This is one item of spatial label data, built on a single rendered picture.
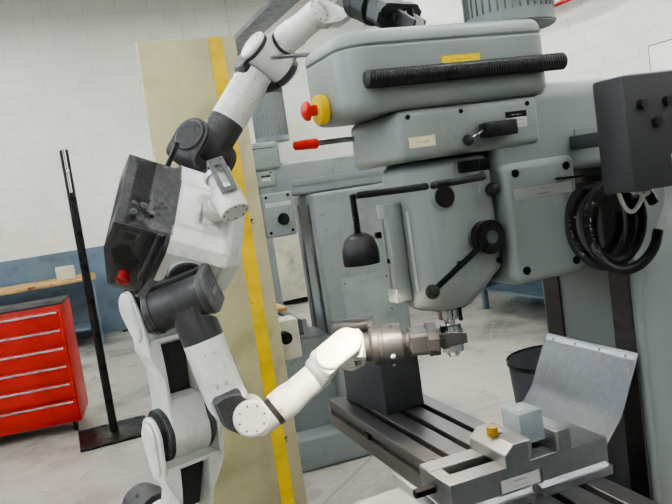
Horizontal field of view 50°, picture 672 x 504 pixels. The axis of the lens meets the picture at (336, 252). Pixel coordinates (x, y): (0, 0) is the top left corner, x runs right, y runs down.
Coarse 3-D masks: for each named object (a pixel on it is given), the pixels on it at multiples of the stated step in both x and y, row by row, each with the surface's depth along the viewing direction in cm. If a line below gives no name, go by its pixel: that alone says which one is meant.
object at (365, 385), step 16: (368, 368) 194; (384, 368) 189; (400, 368) 191; (416, 368) 193; (352, 384) 204; (368, 384) 196; (384, 384) 189; (400, 384) 191; (416, 384) 193; (352, 400) 206; (368, 400) 197; (384, 400) 189; (400, 400) 191; (416, 400) 194
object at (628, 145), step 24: (648, 72) 131; (600, 96) 133; (624, 96) 128; (648, 96) 130; (600, 120) 134; (624, 120) 129; (648, 120) 130; (600, 144) 135; (624, 144) 130; (648, 144) 130; (624, 168) 130; (648, 168) 130; (624, 192) 132
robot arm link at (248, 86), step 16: (256, 32) 178; (256, 48) 175; (240, 64) 179; (240, 80) 178; (256, 80) 179; (288, 80) 181; (224, 96) 178; (240, 96) 178; (256, 96) 180; (224, 112) 177; (240, 112) 178
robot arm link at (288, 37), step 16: (304, 16) 171; (272, 32) 179; (288, 32) 174; (304, 32) 173; (272, 48) 177; (288, 48) 177; (256, 64) 178; (272, 64) 178; (288, 64) 180; (272, 80) 182
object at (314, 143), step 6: (312, 138) 156; (336, 138) 158; (342, 138) 158; (348, 138) 159; (294, 144) 154; (300, 144) 154; (306, 144) 155; (312, 144) 155; (318, 144) 156; (324, 144) 157
